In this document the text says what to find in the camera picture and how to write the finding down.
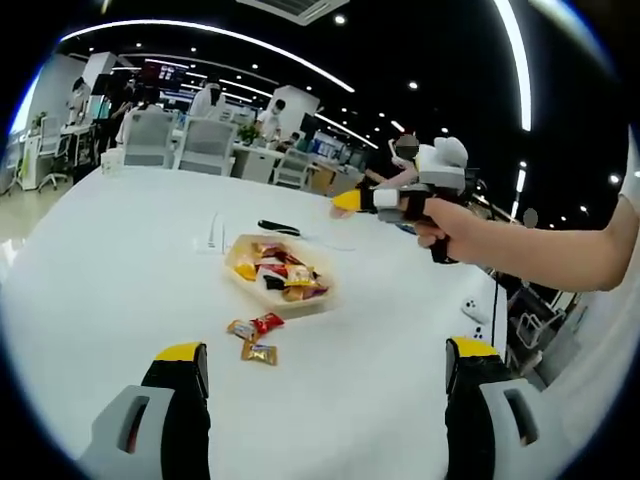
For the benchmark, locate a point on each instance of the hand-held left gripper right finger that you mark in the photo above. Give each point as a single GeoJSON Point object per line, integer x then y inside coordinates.
{"type": "Point", "coordinates": [470, 415]}

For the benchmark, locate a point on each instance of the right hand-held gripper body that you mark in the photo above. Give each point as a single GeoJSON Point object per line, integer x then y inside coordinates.
{"type": "Point", "coordinates": [442, 177]}

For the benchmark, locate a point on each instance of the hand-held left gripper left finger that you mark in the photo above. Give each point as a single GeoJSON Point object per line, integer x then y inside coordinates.
{"type": "Point", "coordinates": [185, 400]}

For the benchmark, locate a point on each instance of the small gold candy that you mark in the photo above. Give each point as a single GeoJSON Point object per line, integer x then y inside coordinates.
{"type": "Point", "coordinates": [260, 354]}

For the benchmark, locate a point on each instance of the small silver candy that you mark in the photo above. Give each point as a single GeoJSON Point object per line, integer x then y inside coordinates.
{"type": "Point", "coordinates": [241, 327]}

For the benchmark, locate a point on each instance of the small red candy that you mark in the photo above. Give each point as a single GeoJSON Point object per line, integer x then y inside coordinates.
{"type": "Point", "coordinates": [267, 323]}

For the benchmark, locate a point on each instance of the dark red chocolate bar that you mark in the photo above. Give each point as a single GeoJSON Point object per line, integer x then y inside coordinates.
{"type": "Point", "coordinates": [285, 260]}

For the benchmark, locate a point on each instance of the brown gold snack packet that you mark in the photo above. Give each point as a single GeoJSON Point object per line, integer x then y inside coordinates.
{"type": "Point", "coordinates": [267, 249]}

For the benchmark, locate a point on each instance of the purple snack packet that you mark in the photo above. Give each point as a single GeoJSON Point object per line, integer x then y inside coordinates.
{"type": "Point", "coordinates": [300, 294]}

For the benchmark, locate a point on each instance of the red orange snack packet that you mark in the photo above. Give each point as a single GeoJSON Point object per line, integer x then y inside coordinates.
{"type": "Point", "coordinates": [267, 267]}

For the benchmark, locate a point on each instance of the cream hexagonal container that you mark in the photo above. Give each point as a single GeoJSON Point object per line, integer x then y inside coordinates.
{"type": "Point", "coordinates": [300, 309]}

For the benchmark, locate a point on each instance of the black snack clear packet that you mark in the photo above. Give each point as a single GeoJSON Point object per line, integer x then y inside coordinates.
{"type": "Point", "coordinates": [272, 282]}

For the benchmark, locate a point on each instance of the yellow white snack packet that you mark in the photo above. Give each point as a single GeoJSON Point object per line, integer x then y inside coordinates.
{"type": "Point", "coordinates": [245, 271]}

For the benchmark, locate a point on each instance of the person's right hand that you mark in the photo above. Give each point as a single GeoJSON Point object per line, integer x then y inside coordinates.
{"type": "Point", "coordinates": [452, 225]}

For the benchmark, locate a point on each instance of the white mesh office chair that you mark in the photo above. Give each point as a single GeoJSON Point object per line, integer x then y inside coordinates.
{"type": "Point", "coordinates": [207, 142]}
{"type": "Point", "coordinates": [292, 167]}
{"type": "Point", "coordinates": [150, 135]}
{"type": "Point", "coordinates": [50, 137]}

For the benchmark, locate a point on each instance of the white smartphone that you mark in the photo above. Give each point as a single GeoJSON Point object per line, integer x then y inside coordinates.
{"type": "Point", "coordinates": [474, 310]}

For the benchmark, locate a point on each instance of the black oblong device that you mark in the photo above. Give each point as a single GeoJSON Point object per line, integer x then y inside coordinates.
{"type": "Point", "coordinates": [277, 226]}

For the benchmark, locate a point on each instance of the long ceiling light strip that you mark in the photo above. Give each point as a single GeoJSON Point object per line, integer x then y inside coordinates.
{"type": "Point", "coordinates": [522, 90]}
{"type": "Point", "coordinates": [165, 23]}

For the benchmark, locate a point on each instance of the person's white shirt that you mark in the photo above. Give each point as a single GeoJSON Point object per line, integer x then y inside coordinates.
{"type": "Point", "coordinates": [600, 350]}

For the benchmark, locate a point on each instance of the potted green plant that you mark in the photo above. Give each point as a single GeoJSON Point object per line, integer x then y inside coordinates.
{"type": "Point", "coordinates": [247, 135]}

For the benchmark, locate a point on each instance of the ceiling air conditioner vent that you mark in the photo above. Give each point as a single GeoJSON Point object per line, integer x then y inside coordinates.
{"type": "Point", "coordinates": [300, 4]}

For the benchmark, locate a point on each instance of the white paper cup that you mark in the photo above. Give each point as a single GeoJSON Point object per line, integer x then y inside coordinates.
{"type": "Point", "coordinates": [111, 164]}

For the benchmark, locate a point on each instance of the dark wall display screen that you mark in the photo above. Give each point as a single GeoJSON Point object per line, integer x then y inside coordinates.
{"type": "Point", "coordinates": [165, 70]}

